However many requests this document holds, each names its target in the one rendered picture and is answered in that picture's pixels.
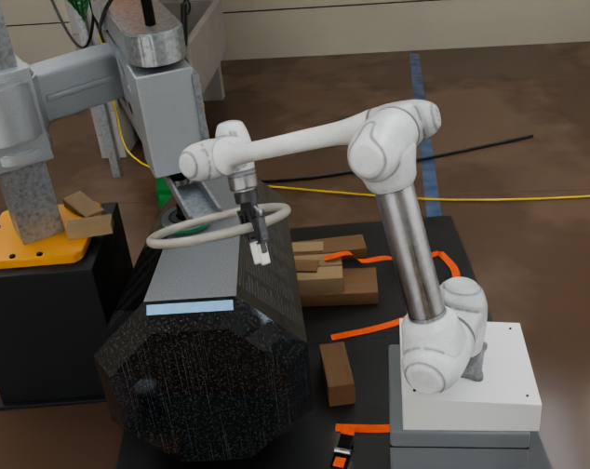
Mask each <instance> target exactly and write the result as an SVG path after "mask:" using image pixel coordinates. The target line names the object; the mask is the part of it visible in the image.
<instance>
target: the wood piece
mask: <svg viewBox="0 0 590 469"><path fill-rule="evenodd" d="M65 232H66V234H67V238H68V240H73V239H79V238H85V237H91V236H97V235H109V234H112V233H113V232H114V219H113V215H112V214H105V215H100V216H93V217H86V218H81V219H74V220H68V221H67V226H66V231H65Z"/></svg>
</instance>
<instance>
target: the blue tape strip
mask: <svg viewBox="0 0 590 469"><path fill-rule="evenodd" d="M146 307H147V315H167V314H183V313H198V312H213V311H228V310H234V307H233V300H227V301H198V302H183V303H168V304H153V305H146Z"/></svg>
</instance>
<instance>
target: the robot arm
mask: <svg viewBox="0 0 590 469"><path fill-rule="evenodd" d="M440 126H441V117H440V112H439V110H438V108H437V106H436V105H435V104H433V103H432V102H430V101H427V100H402V101H396V102H391V103H386V104H384V105H381V106H379V107H375V108H372V109H368V110H366V111H365V112H363V113H360V114H356V115H354V116H351V117H349V118H346V119H343V120H341V121H338V122H334V123H330V124H326V125H323V126H319V127H311V128H307V129H304V130H299V131H295V132H291V133H288V134H284V135H279V136H275V137H272V138H268V139H263V140H259V141H251V139H250V136H249V134H248V131H247V129H246V127H245V125H244V124H243V122H241V121H238V120H230V121H225V122H222V123H220V124H218V125H217V129H216V134H215V139H208V140H204V141H200V142H197V143H194V144H191V145H190V146H188V147H187V148H186V149H184V150H183V152H182V153H181V155H180V159H179V160H180V162H179V165H180V169H181V172H182V174H183V175H184V176H185V177H186V178H187V179H189V180H192V181H206V180H214V179H218V178H219V177H222V176H226V177H227V180H228V183H229V187H230V191H231V192H234V197H235V203H236V204H237V205H240V210H238V211H237V215H238V217H239V220H240V223H241V224H244V223H247V222H250V223H252V226H253V229H254V231H253V232H249V233H246V234H244V237H245V240H246V241H248V242H249V243H250V248H251V252H252V256H253V260H254V264H259V263H261V265H265V264H267V263H270V258H269V253H268V249H267V246H266V241H267V240H269V236H268V232H267V227H266V222H265V218H264V209H259V207H258V204H257V202H256V201H257V200H259V199H260V197H259V192H258V189H257V188H255V186H258V185H259V183H258V178H257V174H256V169H255V165H254V161H258V160H263V159H267V158H272V157H278V156H282V155H287V154H296V153H300V152H305V151H310V150H315V149H320V148H325V147H330V146H337V145H349V146H348V152H347V158H348V163H349V166H350V168H351V170H352V171H353V172H354V173H355V174H356V176H357V177H358V178H360V179H361V180H362V181H363V182H364V183H365V184H366V186H367V188H368V189H369V190H370V191H371V192H372V193H374V194H375V197H376V200H377V204H378V208H379V211H380V214H381V217H382V224H383V227H384V231H385V234H386V237H387V241H388V245H389V248H390V251H391V255H392V258H393V262H394V266H395V268H396V274H397V278H398V282H399V285H400V288H401V292H402V295H403V299H404V303H405V305H406V309H407V314H406V316H405V317H404V319H403V321H402V324H401V332H402V354H403V358H402V369H403V372H404V376H405V378H406V380H407V382H408V383H409V385H410V386H411V387H413V388H414V389H415V390H417V391H419V392H421V393H424V394H435V393H442V392H444V391H446V390H448V389H449V388H450V387H451V386H452V385H454V384H455V383H456V382H457V381H458V380H459V379H460V378H465V379H470V380H473V381H475V382H482V381H483V379H484V374H483V371H482V367H483V359H484V353H485V351H486V350H487V348H488V344H487V343H486V342H484V338H485V333H486V327H487V319H488V303H487V299H486V296H485V293H484V291H483V289H482V287H481V286H479V285H478V283H477V282H476V281H474V280H472V279H470V278H467V277H460V276H457V277H452V278H450V279H448V280H446V281H444V282H443V283H442V284H441V285H440V286H439V283H438V279H437V275H436V268H435V265H434V261H433V257H432V253H431V249H430V246H429V242H428V238H427V234H426V231H425V228H424V224H423V220H422V213H421V210H420V206H419V202H418V198H417V195H416V191H415V187H414V181H415V178H416V175H417V171H416V146H417V145H419V144H420V143H421V142H422V140H425V139H428V138H430V137H431V136H433V135H434V134H435V133H437V132H438V129H439V128H440ZM256 237H257V238H256Z"/></svg>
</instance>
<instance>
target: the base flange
mask: <svg viewBox="0 0 590 469"><path fill-rule="evenodd" d="M58 207H59V211H60V216H61V219H62V222H63V226H64V229H65V231H66V226H67V221H68V220H74V219H81V218H83V217H81V216H79V215H78V214H76V213H74V212H72V211H71V210H69V209H68V208H66V207H65V206H64V204H63V205H58ZM91 238H92V236H91V237H85V238H79V239H73V240H68V238H67V234H66V232H63V233H61V234H56V235H53V236H51V237H48V238H45V239H42V240H39V241H36V242H33V243H31V244H28V245H25V246H24V245H23V244H22V242H21V240H20V238H19V236H18V234H17V233H16V231H15V229H14V227H13V224H12V221H11V218H10V215H9V212H8V210H7V211H4V212H2V214H1V215H0V269H7V268H19V267H30V266H41V265H52V264H64V263H75V262H77V261H80V260H82V259H84V257H85V255H86V252H87V248H88V246H89V243H90V241H91Z"/></svg>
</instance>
